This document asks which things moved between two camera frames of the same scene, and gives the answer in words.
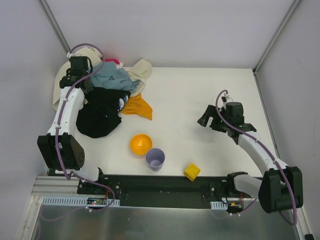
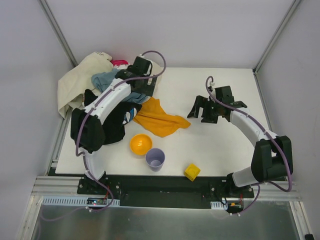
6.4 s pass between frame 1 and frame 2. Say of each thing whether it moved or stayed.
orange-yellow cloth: moved
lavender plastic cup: stayed
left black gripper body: moved
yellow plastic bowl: stayed
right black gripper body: moved
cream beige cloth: moved
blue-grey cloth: moved
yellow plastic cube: stayed
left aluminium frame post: stayed
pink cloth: moved
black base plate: stayed
